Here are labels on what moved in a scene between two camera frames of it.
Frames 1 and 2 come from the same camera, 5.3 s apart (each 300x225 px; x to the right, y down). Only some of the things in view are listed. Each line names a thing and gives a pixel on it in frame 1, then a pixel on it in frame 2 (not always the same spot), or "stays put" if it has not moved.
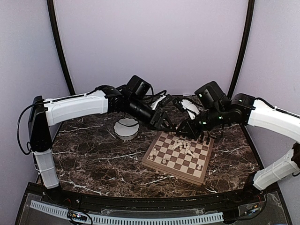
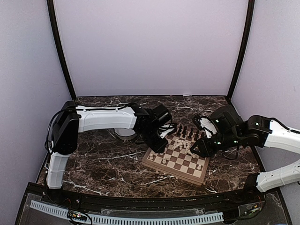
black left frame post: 50,7 stays put
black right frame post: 249,25 stays put
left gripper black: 156,120 → 160,147
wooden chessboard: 183,157 stays put
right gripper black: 191,131 → 206,150
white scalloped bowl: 126,128 stays put
